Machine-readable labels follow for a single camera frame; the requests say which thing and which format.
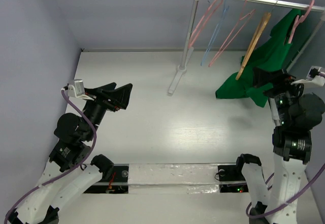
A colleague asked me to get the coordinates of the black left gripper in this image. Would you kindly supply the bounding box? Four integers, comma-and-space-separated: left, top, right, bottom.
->
84, 81, 134, 139

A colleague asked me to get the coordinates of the green t shirt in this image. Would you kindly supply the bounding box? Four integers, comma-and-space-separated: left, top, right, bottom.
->
215, 9, 301, 107

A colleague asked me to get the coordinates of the pink plastic hanger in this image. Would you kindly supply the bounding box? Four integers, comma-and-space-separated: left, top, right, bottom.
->
288, 0, 315, 44

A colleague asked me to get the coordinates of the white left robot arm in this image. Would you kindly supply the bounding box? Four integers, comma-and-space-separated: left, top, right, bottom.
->
4, 79, 133, 223

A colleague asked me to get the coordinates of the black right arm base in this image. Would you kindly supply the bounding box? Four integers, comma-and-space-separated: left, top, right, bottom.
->
214, 164, 248, 193

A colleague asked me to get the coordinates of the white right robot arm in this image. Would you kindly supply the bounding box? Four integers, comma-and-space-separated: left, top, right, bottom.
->
234, 66, 324, 223

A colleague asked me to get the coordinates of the orange wooden hanger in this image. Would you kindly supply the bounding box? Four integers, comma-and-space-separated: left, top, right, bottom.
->
236, 1, 278, 80

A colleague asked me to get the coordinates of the pink hanger middle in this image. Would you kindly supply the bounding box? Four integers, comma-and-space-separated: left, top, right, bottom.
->
208, 0, 255, 67

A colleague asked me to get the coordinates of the pink hanger leftmost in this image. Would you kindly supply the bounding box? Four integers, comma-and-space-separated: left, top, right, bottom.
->
187, 0, 223, 48

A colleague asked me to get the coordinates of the white clothes rack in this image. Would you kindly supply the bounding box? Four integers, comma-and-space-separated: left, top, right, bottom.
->
168, 0, 324, 95

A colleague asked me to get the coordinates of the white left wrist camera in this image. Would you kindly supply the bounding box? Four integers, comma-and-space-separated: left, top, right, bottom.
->
63, 79, 94, 101

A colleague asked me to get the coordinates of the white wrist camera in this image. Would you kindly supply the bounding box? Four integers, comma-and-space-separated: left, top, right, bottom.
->
63, 79, 94, 101
291, 66, 324, 88

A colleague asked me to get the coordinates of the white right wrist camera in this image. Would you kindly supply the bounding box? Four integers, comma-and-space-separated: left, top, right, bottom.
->
291, 66, 324, 88

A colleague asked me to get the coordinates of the blue wire hanger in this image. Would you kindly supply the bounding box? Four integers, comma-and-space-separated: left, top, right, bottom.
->
201, 0, 229, 66

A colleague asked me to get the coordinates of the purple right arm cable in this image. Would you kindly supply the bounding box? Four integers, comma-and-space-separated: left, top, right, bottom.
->
245, 71, 325, 219

